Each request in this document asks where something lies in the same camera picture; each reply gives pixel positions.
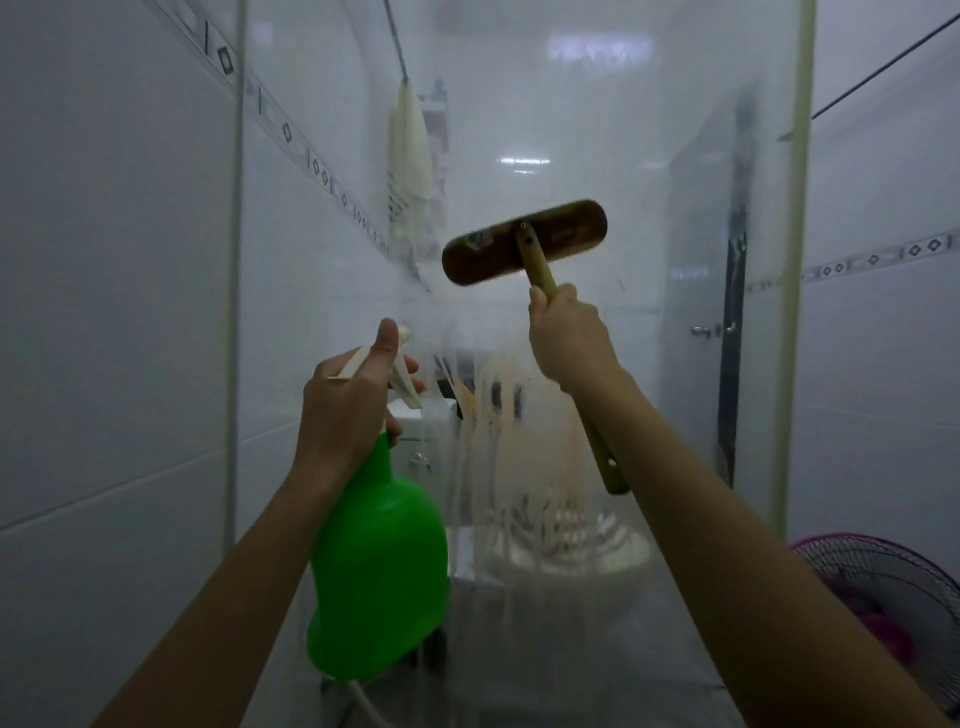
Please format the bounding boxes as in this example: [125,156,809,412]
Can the pink electric fan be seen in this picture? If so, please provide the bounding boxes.
[791,533,960,717]

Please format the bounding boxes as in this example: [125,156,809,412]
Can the person's left hand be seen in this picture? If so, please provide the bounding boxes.
[293,318,426,489]

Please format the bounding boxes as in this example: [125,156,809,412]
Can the glass shower partition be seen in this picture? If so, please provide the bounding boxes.
[223,0,819,728]

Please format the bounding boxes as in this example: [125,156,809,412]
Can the black clothesline wire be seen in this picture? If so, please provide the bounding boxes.
[811,11,960,122]

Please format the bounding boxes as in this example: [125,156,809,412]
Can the person's right hand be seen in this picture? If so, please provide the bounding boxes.
[528,282,622,397]

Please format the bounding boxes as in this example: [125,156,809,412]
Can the person's right forearm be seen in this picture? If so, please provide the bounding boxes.
[573,366,954,728]

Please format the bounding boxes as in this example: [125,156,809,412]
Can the brown window squeegee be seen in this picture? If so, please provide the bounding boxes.
[441,198,632,497]

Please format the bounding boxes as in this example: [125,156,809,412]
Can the black hanging rod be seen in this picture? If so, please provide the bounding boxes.
[382,0,411,82]

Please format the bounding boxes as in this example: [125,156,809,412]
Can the person's left forearm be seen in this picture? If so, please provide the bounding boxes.
[90,453,354,728]

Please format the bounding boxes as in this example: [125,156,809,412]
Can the white toilet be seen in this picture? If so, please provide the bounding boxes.
[386,397,655,601]

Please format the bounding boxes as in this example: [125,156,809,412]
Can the green spray bottle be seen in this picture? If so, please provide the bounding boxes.
[306,324,451,684]

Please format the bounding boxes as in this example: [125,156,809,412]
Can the white hanging towel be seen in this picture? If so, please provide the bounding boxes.
[386,76,438,241]

